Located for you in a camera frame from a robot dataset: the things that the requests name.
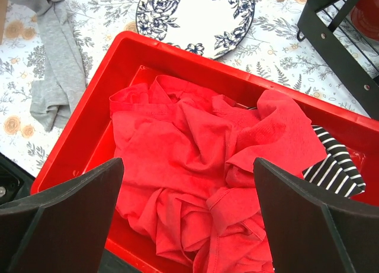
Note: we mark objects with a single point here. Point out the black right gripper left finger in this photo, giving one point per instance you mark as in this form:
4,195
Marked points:
63,228

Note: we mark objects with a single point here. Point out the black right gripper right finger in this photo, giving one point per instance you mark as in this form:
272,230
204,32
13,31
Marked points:
310,229

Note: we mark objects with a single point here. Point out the black white striped tank top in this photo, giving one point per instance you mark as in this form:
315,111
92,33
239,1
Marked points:
334,163

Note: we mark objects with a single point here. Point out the red tank top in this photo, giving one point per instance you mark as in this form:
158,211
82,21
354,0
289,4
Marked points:
188,155

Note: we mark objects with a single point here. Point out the grey tank top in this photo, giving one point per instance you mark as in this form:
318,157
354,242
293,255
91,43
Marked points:
56,96

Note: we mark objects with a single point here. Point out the red plastic tray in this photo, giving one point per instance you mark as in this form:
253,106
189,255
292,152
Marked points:
87,140

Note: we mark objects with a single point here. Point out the floral table mat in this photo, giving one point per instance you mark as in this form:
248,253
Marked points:
270,50

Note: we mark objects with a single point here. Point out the red bowl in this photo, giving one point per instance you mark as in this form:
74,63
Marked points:
364,17

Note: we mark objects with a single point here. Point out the blue floral plate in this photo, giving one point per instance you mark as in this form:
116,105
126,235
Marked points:
209,28

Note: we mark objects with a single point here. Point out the black base frame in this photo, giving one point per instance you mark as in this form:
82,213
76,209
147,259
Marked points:
15,182

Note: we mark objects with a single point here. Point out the black wire dish rack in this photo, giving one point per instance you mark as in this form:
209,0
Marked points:
352,57

